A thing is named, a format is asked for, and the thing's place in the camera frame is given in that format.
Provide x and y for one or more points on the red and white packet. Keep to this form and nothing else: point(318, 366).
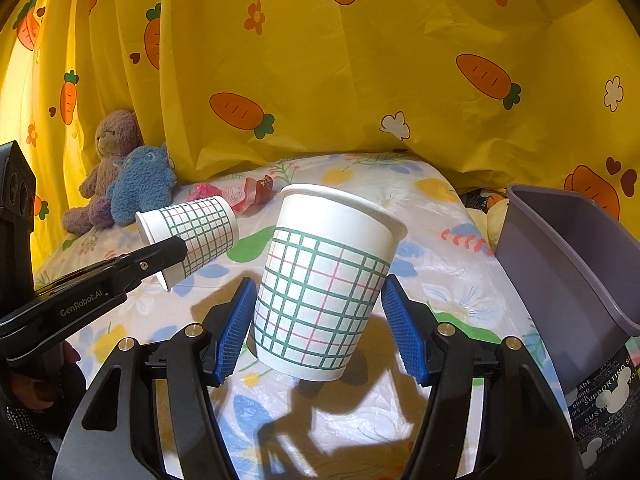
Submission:
point(247, 195)

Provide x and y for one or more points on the blue plush toy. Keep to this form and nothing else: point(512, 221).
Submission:
point(142, 185)

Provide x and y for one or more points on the yellow carrot print curtain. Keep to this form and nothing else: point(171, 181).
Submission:
point(350, 85)

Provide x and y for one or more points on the small pink plastic wrapper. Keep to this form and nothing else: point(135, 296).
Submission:
point(205, 191)

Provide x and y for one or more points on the brown teddy bear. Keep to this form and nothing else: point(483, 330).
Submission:
point(115, 135)

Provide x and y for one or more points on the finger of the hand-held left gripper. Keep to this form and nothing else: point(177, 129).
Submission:
point(155, 260)

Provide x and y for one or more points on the yellow plush toy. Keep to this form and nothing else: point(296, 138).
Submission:
point(495, 225)

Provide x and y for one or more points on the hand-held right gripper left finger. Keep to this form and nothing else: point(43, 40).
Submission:
point(232, 330)

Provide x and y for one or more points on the person's left hand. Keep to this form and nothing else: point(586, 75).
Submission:
point(35, 392)

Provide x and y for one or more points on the checked paper cup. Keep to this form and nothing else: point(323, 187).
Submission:
point(320, 285)
point(200, 230)

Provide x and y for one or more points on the floral plastic sheet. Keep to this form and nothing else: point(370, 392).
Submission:
point(450, 260)

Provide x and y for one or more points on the grey plastic bin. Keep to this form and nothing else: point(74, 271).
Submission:
point(550, 270)

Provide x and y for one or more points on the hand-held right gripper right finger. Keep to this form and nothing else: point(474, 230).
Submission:
point(405, 330)

